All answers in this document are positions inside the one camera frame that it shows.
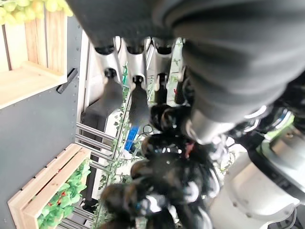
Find grey metal cabinet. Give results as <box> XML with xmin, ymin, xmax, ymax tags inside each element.
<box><xmin>0</xmin><ymin>16</ymin><xmax>83</xmax><ymax>215</ymax></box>

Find black cabinet handle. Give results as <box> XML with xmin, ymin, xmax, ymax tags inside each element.
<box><xmin>56</xmin><ymin>68</ymin><xmax>79</xmax><ymax>94</ymax></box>

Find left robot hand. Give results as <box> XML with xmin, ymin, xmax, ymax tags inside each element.
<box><xmin>65</xmin><ymin>0</ymin><xmax>305</xmax><ymax>145</ymax></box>

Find green artificial leaves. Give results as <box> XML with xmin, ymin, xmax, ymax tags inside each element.
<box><xmin>37</xmin><ymin>158</ymin><xmax>92</xmax><ymax>229</ymax></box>

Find wooden crate with leaves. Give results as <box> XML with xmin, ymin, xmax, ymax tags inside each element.
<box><xmin>7</xmin><ymin>143</ymin><xmax>92</xmax><ymax>229</ymax></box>

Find green ivy garland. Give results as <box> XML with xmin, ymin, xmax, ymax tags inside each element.
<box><xmin>94</xmin><ymin>64</ymin><xmax>143</xmax><ymax>229</ymax></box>

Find light wooden crate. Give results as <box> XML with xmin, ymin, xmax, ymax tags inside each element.
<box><xmin>0</xmin><ymin>9</ymin><xmax>69</xmax><ymax>110</ymax></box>

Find dark purple grape bunch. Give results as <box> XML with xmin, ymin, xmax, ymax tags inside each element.
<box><xmin>99</xmin><ymin>104</ymin><xmax>222</xmax><ymax>229</ymax></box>

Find blue plastic crate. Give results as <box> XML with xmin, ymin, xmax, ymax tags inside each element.
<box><xmin>123</xmin><ymin>125</ymin><xmax>140</xmax><ymax>153</ymax></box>

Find green grape bunch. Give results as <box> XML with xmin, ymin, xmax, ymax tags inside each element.
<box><xmin>0</xmin><ymin>0</ymin><xmax>74</xmax><ymax>26</ymax></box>

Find chrome wire rack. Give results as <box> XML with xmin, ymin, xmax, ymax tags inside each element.
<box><xmin>75</xmin><ymin>123</ymin><xmax>120</xmax><ymax>169</ymax></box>

